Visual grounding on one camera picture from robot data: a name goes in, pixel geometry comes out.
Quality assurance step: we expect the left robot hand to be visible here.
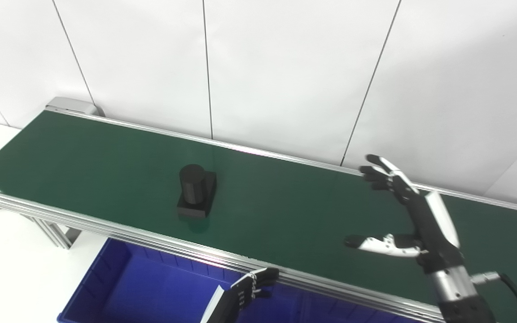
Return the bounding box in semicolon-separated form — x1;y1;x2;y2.
200;268;280;323

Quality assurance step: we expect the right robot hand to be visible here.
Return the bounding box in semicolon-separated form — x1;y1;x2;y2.
344;154;465;275

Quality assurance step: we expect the black cylinder-on-base part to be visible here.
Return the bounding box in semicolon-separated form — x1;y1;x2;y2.
176;164;218;220

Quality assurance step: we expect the green conveyor belt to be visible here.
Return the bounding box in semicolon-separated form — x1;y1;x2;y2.
0;111;517;323
0;104;517;323

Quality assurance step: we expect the aluminium conveyor leg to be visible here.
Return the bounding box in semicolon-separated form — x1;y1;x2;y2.
20;215;82;250

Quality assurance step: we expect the grey conveyor end housing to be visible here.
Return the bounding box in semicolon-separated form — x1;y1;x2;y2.
45;96;105;118

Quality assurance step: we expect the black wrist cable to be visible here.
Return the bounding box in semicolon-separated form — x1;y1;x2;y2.
471;271;517;323

